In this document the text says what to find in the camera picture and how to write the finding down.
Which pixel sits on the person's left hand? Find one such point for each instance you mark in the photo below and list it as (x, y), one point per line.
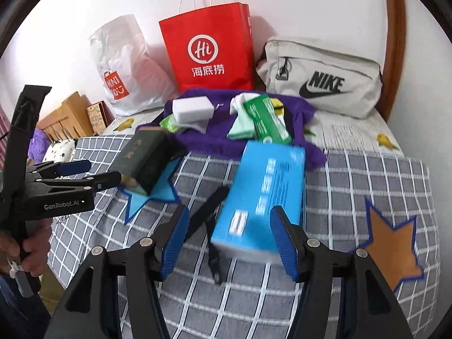
(37, 250)

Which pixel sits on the mint green and white cloth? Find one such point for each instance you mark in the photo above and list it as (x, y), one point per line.
(240, 127)

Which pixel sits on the white spotted pillow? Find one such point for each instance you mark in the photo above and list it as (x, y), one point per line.
(60, 152)

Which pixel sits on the white foam block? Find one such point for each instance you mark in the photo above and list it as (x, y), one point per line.
(192, 111)

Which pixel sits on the purple plush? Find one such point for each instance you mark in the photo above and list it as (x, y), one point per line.
(37, 144)

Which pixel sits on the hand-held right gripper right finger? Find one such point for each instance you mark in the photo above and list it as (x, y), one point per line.
(282, 240)

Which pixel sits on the purple fluffy towel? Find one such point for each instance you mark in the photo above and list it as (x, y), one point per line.
(219, 130)

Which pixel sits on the green tissue packet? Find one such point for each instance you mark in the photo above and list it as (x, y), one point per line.
(268, 123)

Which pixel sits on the blue box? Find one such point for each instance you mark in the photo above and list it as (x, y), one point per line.
(261, 183)

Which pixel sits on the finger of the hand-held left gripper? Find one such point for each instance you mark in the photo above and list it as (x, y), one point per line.
(106, 180)
(76, 167)

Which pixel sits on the brown wooden headboard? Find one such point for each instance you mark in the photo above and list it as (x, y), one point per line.
(395, 42)

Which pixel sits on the brown patterned book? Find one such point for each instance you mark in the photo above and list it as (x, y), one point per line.
(97, 118)

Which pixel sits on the grey checked blanket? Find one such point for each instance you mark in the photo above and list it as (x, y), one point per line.
(335, 190)

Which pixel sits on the red striped cloth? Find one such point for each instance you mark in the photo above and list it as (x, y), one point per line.
(3, 123)

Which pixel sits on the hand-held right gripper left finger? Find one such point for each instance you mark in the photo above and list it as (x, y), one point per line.
(174, 240)

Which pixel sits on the light wooden rack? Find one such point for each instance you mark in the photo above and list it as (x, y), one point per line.
(70, 113)

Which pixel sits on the dark green box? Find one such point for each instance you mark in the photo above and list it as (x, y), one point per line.
(148, 159)

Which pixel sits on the beige waist bag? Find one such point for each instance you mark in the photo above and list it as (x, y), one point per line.
(353, 95)

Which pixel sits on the white plastic bag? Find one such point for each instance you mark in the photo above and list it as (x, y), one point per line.
(141, 77)

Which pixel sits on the light green packet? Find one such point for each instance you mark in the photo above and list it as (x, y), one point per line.
(169, 123)

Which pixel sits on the person's dark pants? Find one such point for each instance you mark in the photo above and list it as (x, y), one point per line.
(21, 317)

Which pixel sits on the yellow small pouch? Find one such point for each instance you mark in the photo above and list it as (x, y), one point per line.
(279, 109)

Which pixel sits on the red paper bag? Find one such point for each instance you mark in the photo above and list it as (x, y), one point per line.
(212, 42)

